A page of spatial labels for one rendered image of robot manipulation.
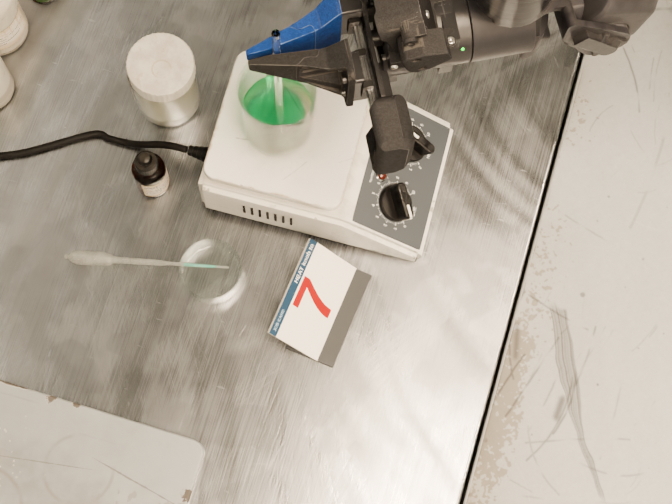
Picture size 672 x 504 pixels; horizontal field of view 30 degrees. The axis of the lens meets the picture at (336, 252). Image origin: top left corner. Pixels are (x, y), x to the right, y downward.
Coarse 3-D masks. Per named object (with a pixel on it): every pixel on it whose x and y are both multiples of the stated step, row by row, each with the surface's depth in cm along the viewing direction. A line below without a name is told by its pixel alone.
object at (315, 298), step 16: (320, 256) 109; (304, 272) 108; (320, 272) 109; (336, 272) 110; (304, 288) 108; (320, 288) 109; (336, 288) 110; (304, 304) 108; (320, 304) 109; (288, 320) 107; (304, 320) 108; (320, 320) 109; (288, 336) 107; (304, 336) 108; (320, 336) 109
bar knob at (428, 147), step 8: (416, 128) 110; (416, 136) 108; (424, 136) 110; (416, 144) 108; (424, 144) 108; (432, 144) 109; (416, 152) 109; (424, 152) 109; (432, 152) 109; (416, 160) 109
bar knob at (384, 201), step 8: (400, 184) 107; (384, 192) 107; (392, 192) 107; (400, 192) 106; (384, 200) 107; (392, 200) 108; (400, 200) 107; (408, 200) 107; (384, 208) 107; (392, 208) 108; (400, 208) 107; (408, 208) 107; (392, 216) 107; (400, 216) 107; (408, 216) 107
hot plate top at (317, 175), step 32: (224, 96) 106; (320, 96) 106; (224, 128) 105; (320, 128) 105; (352, 128) 106; (224, 160) 104; (256, 160) 105; (288, 160) 105; (320, 160) 105; (352, 160) 105; (256, 192) 105; (288, 192) 104; (320, 192) 104
